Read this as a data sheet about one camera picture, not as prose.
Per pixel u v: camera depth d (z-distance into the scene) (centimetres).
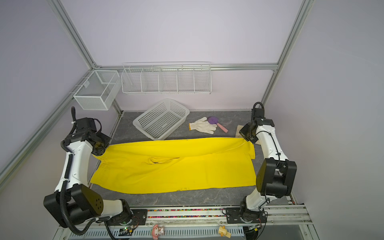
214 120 114
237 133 106
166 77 100
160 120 115
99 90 99
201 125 112
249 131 79
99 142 64
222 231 67
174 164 90
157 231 68
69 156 46
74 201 40
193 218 75
